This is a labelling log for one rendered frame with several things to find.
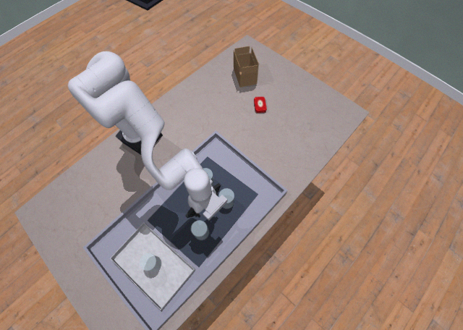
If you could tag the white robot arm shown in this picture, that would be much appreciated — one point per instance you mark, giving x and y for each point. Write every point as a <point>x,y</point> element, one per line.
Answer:
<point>105,91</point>

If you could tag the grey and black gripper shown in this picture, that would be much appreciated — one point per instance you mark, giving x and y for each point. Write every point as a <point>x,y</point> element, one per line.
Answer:
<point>196,208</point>

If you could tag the brown cardboard box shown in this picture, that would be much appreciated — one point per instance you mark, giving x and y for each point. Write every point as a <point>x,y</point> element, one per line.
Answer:
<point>248,66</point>

